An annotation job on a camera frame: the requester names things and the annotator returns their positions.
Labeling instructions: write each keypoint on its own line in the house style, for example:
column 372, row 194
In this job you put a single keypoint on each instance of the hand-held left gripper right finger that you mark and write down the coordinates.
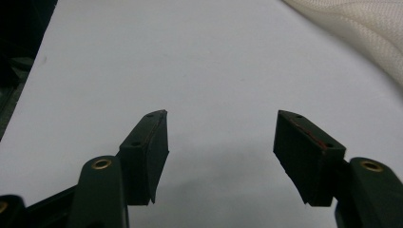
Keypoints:
column 304, row 158

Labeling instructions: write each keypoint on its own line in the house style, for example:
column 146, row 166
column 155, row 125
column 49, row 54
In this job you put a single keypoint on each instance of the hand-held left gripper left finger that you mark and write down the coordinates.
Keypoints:
column 144, row 164

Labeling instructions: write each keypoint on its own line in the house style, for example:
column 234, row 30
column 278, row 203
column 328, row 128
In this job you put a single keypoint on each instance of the cream mesh laundry bag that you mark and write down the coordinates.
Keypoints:
column 367, row 34

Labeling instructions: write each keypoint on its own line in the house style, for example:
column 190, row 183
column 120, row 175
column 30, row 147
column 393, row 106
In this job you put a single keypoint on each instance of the white foam board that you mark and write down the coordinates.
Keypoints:
column 206, row 72

